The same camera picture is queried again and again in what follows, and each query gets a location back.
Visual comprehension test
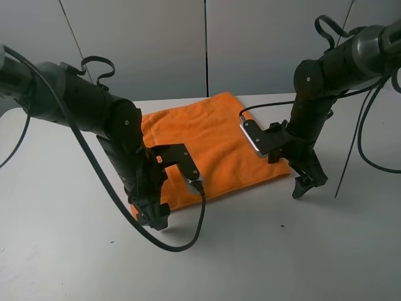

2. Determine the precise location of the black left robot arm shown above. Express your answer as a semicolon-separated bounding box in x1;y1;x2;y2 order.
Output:
1;45;170;231

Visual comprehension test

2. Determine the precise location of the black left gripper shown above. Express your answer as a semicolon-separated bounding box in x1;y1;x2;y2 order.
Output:
124;148;170;231

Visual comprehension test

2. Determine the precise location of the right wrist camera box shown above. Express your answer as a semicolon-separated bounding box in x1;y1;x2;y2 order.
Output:
240;118;275;158

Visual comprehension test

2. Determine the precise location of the orange towel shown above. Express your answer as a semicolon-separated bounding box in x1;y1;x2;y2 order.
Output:
142;92;291;201

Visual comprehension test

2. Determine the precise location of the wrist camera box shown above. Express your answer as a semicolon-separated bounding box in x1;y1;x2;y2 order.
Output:
240;118;275;158
151;144;204;196

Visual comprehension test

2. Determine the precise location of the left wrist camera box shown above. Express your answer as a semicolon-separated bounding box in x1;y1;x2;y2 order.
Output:
151;144;204;196

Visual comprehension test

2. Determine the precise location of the black right camera cable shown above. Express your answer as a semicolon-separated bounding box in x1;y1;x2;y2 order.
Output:
239;100;297;124

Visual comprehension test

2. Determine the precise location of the black left camera cable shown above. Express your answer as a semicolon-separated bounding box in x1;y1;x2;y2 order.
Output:
0;45;207;253

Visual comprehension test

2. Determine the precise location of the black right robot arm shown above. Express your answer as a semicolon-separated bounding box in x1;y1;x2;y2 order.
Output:
260;21;400;199

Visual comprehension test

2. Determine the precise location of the black camera cable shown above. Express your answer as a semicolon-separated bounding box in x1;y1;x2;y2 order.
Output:
0;45;207;253
239;100;297;124

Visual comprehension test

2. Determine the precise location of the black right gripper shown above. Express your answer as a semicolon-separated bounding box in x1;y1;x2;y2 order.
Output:
269;120;328;198

